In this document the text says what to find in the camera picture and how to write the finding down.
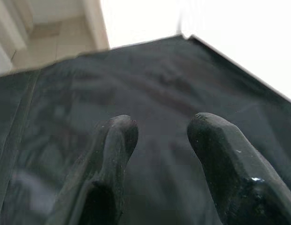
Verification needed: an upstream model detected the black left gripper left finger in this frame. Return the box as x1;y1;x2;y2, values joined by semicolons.
46;114;139;225

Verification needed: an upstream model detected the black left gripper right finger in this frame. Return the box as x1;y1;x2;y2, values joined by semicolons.
187;112;291;225

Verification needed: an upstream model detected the black cloth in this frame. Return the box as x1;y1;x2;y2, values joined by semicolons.
0;34;291;225

